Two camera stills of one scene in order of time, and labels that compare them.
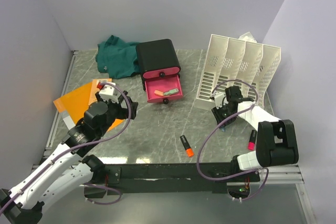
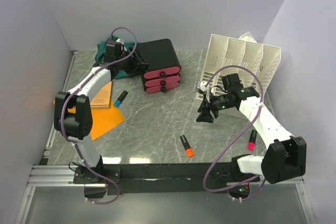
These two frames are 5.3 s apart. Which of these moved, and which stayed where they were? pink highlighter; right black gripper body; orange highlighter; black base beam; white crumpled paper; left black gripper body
Moved: right black gripper body; left black gripper body
Stayed: black base beam; white crumpled paper; orange highlighter; pink highlighter
